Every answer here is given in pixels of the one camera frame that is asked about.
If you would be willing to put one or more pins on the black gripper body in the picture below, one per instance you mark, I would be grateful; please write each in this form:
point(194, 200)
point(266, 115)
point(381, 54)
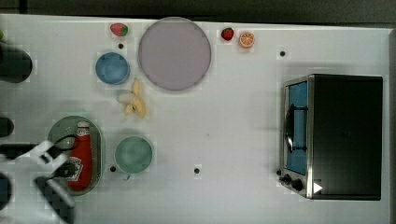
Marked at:
point(68, 168)

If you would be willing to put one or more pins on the red ketchup bottle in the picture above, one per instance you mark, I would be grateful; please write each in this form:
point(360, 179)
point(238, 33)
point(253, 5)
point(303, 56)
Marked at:
point(81, 157)

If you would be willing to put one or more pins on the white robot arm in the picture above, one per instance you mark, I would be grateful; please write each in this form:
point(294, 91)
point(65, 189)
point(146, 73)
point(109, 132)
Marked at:
point(29, 192)

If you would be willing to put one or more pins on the green oval strainer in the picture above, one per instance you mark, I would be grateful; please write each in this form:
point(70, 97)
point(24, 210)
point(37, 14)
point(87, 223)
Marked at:
point(63, 135)

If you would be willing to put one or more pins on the teal green mug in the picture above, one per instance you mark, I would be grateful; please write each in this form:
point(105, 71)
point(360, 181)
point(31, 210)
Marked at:
point(133, 155)

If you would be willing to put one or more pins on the small black cylinder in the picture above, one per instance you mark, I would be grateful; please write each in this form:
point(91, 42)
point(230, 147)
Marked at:
point(6, 127)

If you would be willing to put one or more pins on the peeled toy banana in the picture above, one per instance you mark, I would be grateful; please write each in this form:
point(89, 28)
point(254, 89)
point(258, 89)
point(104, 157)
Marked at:
point(133, 100)

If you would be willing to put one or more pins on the blue bowl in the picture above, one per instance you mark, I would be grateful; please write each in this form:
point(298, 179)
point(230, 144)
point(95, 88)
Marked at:
point(112, 68)

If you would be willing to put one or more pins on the large black cylinder cup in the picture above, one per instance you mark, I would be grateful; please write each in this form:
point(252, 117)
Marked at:
point(15, 65)

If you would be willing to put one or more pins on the red green toy strawberry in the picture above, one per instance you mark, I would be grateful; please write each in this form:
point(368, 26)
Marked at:
point(119, 29)

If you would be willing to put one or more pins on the large grey round plate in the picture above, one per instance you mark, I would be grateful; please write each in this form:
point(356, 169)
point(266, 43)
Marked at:
point(174, 54)

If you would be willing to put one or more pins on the toy orange half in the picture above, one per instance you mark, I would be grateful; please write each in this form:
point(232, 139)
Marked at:
point(246, 40)

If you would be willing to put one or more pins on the black toaster oven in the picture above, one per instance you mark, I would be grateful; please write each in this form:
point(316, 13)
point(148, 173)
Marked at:
point(332, 137)

